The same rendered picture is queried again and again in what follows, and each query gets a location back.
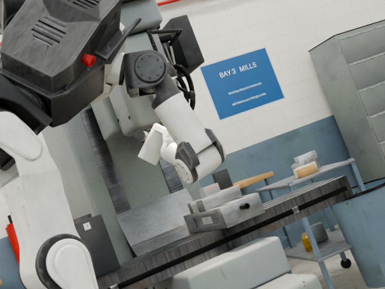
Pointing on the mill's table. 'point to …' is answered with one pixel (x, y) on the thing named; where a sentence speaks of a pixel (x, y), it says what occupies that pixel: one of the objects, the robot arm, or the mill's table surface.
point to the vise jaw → (219, 198)
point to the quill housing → (134, 122)
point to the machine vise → (223, 214)
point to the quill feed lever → (187, 93)
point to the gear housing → (132, 7)
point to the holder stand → (97, 243)
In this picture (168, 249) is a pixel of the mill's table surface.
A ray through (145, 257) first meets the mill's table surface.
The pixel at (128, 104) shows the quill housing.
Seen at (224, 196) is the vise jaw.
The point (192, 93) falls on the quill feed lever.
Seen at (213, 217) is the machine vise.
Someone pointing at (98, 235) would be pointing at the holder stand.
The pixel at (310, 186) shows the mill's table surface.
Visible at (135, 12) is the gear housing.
